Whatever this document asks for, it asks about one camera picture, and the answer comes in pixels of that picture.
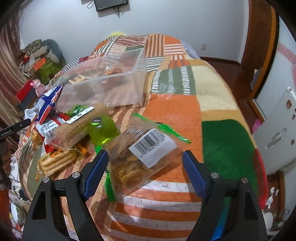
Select white cabinet with stickers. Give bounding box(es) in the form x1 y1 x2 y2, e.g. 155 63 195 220
253 86 296 175

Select yellow curved chair back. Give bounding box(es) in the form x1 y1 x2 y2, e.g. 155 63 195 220
108 32 126 37

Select red white snack bag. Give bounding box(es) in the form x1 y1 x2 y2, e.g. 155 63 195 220
36 113 70 153

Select green candy packet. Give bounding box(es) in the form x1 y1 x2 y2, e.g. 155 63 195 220
66 104 88 118

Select green jelly cup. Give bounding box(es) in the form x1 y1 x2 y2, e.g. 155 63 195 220
88 114 120 146

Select checkered patchwork quilt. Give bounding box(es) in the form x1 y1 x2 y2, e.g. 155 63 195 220
59 56 89 74

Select pile of stuffed clutter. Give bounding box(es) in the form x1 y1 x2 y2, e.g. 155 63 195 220
19 39 65 76

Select orange fried snack bag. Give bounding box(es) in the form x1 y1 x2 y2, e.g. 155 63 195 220
100 65 132 76

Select green printed storage box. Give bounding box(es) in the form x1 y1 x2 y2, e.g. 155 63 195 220
37 60 62 85

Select striped red gold curtain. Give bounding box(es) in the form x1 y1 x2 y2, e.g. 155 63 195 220
1 11 27 126

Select blue white snack bag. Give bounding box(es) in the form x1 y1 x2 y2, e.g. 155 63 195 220
35 85 64 125

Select clear plastic storage bin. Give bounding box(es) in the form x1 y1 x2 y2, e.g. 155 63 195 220
53 48 147 112

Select clear bag barcode cookies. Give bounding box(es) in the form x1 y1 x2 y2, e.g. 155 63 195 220
103 114 190 202

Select beige square cracker pack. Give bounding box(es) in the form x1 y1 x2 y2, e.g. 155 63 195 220
69 74 86 84

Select small black wall monitor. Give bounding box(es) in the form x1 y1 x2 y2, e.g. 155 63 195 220
94 0 128 11

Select patchwork striped bed blanket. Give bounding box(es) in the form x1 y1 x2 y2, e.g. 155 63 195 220
19 34 267 240

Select brown wooden door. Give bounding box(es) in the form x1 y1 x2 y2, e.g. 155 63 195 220
241 1 280 101

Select pink plush toy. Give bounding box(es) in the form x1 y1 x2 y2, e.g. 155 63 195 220
30 79 48 97

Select red box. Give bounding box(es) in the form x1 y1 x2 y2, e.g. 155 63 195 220
14 80 37 111

